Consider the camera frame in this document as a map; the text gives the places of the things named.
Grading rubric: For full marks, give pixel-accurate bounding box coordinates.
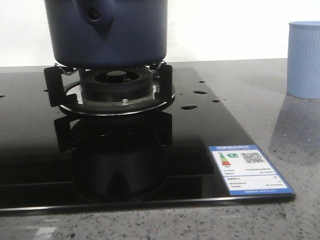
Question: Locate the dark blue cooking pot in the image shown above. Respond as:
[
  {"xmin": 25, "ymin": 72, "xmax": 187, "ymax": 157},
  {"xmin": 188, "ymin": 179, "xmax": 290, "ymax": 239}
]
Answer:
[{"xmin": 44, "ymin": 0, "xmax": 168, "ymax": 69}]

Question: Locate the light blue ribbed cup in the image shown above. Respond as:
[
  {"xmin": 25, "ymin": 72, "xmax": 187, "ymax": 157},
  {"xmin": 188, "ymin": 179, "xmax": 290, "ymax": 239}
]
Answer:
[{"xmin": 287, "ymin": 20, "xmax": 320, "ymax": 99}]

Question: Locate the black gas burner head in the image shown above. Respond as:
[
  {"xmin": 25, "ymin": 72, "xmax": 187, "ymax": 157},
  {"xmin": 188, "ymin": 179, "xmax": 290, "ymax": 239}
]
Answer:
[{"xmin": 80, "ymin": 67, "xmax": 153, "ymax": 102}]

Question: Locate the blue energy rating label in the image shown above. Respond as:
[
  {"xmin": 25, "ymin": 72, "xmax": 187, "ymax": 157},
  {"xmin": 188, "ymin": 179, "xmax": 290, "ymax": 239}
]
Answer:
[{"xmin": 209, "ymin": 144, "xmax": 294, "ymax": 196}]

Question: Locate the black pan support grate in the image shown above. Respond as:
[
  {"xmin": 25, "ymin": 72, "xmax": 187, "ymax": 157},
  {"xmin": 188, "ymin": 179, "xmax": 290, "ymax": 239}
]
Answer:
[{"xmin": 43, "ymin": 64, "xmax": 175, "ymax": 117}]

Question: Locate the black glass gas cooktop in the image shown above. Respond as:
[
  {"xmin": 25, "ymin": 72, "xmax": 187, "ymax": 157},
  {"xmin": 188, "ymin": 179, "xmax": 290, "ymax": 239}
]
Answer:
[{"xmin": 0, "ymin": 68, "xmax": 296, "ymax": 215}]

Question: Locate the chrome wire pot reducer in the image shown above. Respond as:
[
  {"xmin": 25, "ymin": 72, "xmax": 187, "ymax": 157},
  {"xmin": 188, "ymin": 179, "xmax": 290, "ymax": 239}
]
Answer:
[{"xmin": 53, "ymin": 60, "xmax": 167, "ymax": 76}]

